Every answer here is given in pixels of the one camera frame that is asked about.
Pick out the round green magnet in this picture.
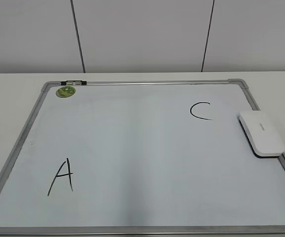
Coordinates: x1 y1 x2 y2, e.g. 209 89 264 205
56 86 76 98

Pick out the white board eraser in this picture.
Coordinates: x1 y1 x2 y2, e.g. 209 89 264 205
239 111 285 158

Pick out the grey framed whiteboard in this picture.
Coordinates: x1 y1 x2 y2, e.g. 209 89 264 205
0 79 285 237

